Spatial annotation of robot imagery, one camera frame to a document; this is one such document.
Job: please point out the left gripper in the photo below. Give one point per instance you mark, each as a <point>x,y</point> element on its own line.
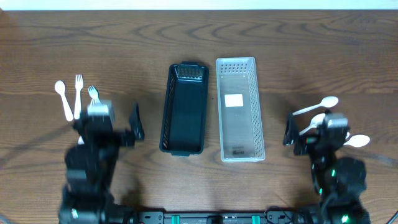
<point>121,137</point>

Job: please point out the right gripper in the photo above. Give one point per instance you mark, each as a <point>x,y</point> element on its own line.
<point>293,138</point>

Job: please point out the clear white plastic basket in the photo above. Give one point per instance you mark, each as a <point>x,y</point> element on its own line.
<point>241,134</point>

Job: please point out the white fork thick handle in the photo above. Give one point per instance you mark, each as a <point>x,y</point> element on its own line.
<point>94,94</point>

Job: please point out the white spoon on left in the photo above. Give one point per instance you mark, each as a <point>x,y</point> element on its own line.
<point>60,88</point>

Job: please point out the white fork straight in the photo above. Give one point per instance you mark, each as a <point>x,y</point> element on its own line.
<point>79,84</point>

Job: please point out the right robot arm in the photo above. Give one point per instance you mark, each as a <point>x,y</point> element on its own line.
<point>338,181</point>

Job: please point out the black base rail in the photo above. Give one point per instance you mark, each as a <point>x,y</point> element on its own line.
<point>270,216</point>

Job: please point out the dark green plastic basket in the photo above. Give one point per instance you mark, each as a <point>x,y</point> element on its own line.
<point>184,118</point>

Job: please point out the white plastic spoon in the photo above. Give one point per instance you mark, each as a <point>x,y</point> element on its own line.
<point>326,102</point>
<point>358,140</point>
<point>315,121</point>

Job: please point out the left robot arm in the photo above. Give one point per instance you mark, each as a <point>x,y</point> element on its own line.
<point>90,167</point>

